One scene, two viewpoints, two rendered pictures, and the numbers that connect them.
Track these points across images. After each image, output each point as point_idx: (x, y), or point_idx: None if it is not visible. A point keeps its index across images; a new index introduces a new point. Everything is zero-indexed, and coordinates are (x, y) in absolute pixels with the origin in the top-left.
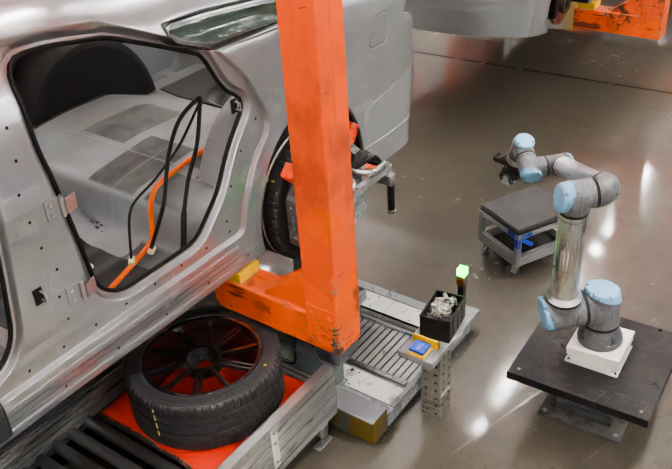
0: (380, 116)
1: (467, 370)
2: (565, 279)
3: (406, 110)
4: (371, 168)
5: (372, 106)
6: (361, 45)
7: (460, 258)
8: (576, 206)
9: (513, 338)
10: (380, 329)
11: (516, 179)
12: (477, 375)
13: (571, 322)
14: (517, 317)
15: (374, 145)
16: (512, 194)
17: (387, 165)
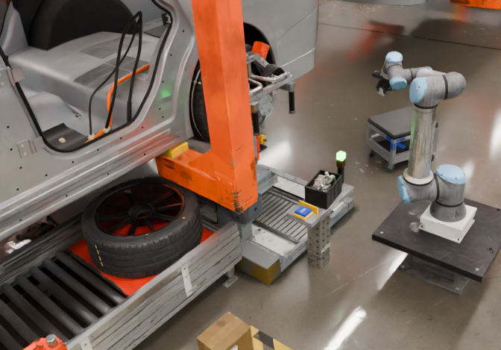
0: (290, 44)
1: (347, 235)
2: (418, 160)
3: (312, 43)
4: None
5: (283, 36)
6: None
7: (352, 157)
8: (426, 97)
9: (385, 214)
10: (285, 203)
11: (389, 90)
12: (353, 239)
13: (423, 196)
14: (389, 200)
15: (285, 66)
16: (392, 111)
17: (288, 75)
